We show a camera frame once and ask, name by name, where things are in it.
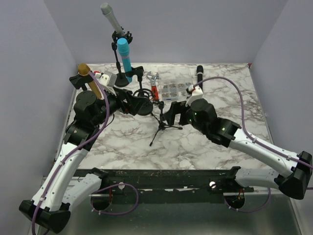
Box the clear plastic screw box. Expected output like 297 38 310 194
157 65 193 102

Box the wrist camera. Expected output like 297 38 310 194
185 85 203 107
94 71 117 95

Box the blue microphone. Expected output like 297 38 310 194
117 38 133 87

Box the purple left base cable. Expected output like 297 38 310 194
90 184 141 216

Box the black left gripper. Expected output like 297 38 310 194
92 85 147 126

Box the grey microphone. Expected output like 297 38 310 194
101 2 125 37

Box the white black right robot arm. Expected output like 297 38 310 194
163 98 313 200

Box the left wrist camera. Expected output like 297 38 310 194
94 71 117 95

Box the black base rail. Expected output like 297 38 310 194
74 166 261 207

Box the gold microphone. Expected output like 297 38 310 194
77 63 102 99

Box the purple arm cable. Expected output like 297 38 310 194
31 70 110 235
189 76 313 169

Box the black microphone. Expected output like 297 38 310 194
196 65 203 90

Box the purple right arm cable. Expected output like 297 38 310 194
189 76 313 169

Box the black clip desk stand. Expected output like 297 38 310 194
125 66 154 116

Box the red handled adjustable wrench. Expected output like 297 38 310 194
147 71 159 101

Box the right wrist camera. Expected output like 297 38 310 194
185 85 203 107

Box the black tripod shock-mount stand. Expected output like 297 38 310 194
149 97 183 146

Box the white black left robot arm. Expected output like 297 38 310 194
19 89 148 234

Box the tall black shock-mount stand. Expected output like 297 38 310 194
112 31 133 88

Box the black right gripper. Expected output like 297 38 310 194
164 100 208 135

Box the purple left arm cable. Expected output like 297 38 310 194
31 70 110 235

